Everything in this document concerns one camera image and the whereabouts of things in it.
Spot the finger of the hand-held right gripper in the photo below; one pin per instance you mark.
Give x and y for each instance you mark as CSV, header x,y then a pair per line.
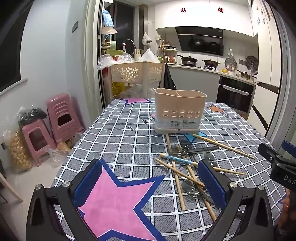
x,y
268,151
289,147

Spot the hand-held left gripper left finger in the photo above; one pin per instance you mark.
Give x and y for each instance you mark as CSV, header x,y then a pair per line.
x,y
89,183

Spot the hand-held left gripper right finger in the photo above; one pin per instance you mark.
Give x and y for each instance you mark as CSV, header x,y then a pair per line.
x,y
212,185

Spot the blue patterned wooden chopstick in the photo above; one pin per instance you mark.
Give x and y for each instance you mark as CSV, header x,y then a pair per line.
x,y
178,159

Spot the beige plastic utensil holder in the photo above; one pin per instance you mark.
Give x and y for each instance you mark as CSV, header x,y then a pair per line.
x,y
179,109

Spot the person's right hand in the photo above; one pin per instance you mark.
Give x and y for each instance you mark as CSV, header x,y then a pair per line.
x,y
289,208

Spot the crumpled clear plastic bag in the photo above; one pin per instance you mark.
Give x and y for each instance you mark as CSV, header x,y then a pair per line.
x,y
59,151

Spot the grey checked star tablecloth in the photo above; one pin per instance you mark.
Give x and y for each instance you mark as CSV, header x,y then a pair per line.
x,y
129,139

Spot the black built-in oven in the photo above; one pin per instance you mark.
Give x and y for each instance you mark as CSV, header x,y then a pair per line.
x,y
233,97

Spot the small pink plastic stool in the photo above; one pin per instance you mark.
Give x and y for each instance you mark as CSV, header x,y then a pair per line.
x,y
29,132

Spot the clear bag of yellow balls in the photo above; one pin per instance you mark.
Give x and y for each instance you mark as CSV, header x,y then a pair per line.
x,y
16,153

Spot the small steel saucepan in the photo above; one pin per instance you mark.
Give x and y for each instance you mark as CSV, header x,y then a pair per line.
x,y
245,74

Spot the wooden furniture leg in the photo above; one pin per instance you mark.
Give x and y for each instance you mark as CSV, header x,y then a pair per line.
x,y
8,187

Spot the tall pink plastic stool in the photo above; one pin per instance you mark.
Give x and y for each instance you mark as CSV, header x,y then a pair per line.
x,y
55,109

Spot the bag of black items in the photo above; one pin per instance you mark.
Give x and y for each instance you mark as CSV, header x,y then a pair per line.
x,y
32,114

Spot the black divided round pan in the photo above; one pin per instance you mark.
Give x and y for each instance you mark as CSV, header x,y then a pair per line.
x,y
251,62

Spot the yellow bowl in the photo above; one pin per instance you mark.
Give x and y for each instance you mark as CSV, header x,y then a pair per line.
x,y
224,70

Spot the round metal steamer rack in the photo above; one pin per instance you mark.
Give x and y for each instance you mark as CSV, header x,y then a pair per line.
x,y
230,63

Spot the yellow oil bottle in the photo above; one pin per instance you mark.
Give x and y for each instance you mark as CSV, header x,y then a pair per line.
x,y
119,89

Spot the grey base cabinets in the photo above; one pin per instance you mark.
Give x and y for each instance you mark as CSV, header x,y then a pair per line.
x,y
196,81

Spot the gas stove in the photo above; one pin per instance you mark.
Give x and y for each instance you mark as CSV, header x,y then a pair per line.
x,y
209,67

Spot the black hanging plastic bag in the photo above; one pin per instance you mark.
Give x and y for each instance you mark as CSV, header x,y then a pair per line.
x,y
170,78

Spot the beige perforated basket rack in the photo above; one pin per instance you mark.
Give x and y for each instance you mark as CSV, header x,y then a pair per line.
x,y
129,71

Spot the black wok with lid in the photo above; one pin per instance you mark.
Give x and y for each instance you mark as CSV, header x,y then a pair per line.
x,y
188,60

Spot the clear plastic bags pile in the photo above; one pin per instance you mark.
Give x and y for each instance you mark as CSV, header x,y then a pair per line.
x,y
108,60

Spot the black range hood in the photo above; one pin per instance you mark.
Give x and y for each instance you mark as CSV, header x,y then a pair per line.
x,y
201,41

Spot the green plastic basin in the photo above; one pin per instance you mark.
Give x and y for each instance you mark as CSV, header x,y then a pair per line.
x,y
114,52

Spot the white countertop chopstick holder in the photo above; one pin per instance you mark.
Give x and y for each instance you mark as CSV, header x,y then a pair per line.
x,y
137,55

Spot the white spice rack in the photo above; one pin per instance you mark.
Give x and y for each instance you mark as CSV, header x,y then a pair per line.
x,y
167,53

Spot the white plastic bag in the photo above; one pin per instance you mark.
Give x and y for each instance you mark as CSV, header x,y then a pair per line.
x,y
149,56

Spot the white spray bottle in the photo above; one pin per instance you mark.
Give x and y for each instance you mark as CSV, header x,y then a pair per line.
x,y
124,47

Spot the black kitchen faucet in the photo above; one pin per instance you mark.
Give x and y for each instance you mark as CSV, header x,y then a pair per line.
x,y
129,41

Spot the white hanging bag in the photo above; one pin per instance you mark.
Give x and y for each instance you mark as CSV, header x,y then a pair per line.
x,y
146,38

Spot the blue packet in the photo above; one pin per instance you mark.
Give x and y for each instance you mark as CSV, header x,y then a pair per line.
x,y
108,18

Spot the white wall dispenser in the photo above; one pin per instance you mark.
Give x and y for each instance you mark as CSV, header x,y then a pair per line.
x,y
158,38

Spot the black wall switch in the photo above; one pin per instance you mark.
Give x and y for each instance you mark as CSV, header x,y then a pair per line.
x,y
75,26

